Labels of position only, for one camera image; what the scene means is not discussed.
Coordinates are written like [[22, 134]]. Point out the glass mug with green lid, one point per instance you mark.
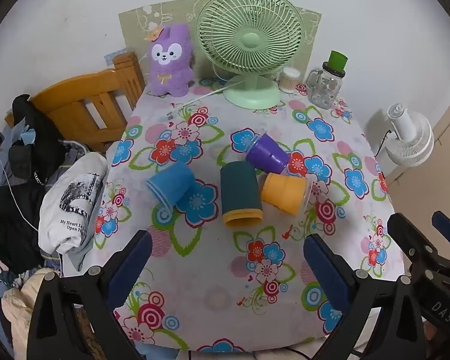
[[324, 90]]

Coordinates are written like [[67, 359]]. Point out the wooden chair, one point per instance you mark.
[[60, 97]]

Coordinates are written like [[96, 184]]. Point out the dark green cup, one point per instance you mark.
[[240, 187]]

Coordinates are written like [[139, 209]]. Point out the white fan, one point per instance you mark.
[[412, 135]]

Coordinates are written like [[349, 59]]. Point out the black jacket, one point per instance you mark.
[[22, 202]]

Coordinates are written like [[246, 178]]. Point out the purple cup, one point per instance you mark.
[[268, 153]]

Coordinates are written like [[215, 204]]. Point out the green cartoon wall poster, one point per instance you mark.
[[135, 26]]

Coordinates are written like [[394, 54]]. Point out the floral tablecloth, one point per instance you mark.
[[210, 292]]

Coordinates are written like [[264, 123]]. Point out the white printed shirt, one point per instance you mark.
[[78, 195]]

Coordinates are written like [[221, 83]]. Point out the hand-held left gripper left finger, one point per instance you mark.
[[131, 266]]

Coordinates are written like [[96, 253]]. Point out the green desk fan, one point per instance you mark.
[[249, 39]]

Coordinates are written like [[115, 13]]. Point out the light blue cloth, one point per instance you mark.
[[25, 135]]

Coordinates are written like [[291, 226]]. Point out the purple plush toy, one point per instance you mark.
[[168, 78]]

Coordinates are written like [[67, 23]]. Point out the yellow cup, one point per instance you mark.
[[281, 191]]

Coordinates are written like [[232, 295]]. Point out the blue cup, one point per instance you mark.
[[172, 182]]

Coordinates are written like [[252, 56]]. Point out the cotton swab container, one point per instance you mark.
[[288, 80]]

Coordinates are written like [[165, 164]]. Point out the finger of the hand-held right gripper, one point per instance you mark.
[[407, 234], [443, 222]]

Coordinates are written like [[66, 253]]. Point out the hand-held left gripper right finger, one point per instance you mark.
[[326, 266]]

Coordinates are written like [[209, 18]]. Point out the beige coat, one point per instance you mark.
[[18, 300]]

